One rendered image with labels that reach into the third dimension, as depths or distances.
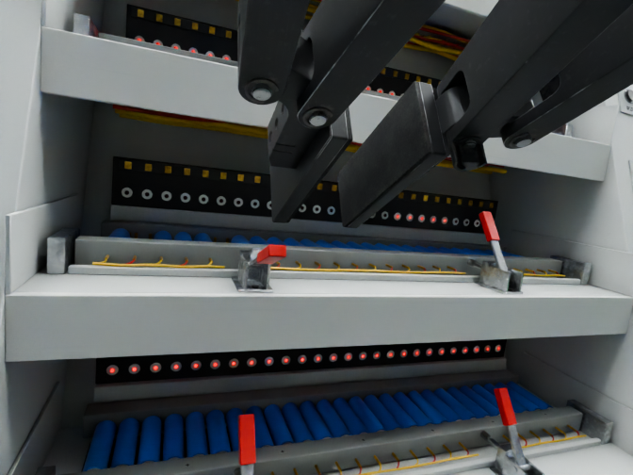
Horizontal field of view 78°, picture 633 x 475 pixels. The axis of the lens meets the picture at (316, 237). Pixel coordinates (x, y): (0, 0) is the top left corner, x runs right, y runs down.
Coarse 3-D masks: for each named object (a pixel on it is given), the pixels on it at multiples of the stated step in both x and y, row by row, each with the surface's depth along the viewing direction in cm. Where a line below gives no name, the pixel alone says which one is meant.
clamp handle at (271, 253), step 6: (270, 246) 25; (276, 246) 25; (282, 246) 25; (252, 252) 31; (258, 252) 31; (264, 252) 26; (270, 252) 25; (276, 252) 25; (282, 252) 25; (252, 258) 31; (258, 258) 28; (264, 258) 26; (270, 258) 26; (276, 258) 26; (282, 258) 26; (252, 264) 30; (258, 264) 30; (264, 264) 30
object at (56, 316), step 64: (64, 256) 29; (576, 256) 52; (64, 320) 26; (128, 320) 27; (192, 320) 28; (256, 320) 30; (320, 320) 32; (384, 320) 34; (448, 320) 37; (512, 320) 39; (576, 320) 43
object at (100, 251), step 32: (96, 256) 32; (128, 256) 33; (160, 256) 33; (192, 256) 35; (224, 256) 36; (288, 256) 38; (320, 256) 39; (352, 256) 40; (384, 256) 42; (416, 256) 43; (448, 256) 45; (480, 256) 47; (512, 256) 50
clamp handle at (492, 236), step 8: (480, 216) 44; (488, 216) 44; (488, 224) 43; (488, 232) 43; (496, 232) 43; (488, 240) 43; (496, 240) 43; (496, 248) 42; (496, 256) 42; (496, 264) 42; (504, 264) 41
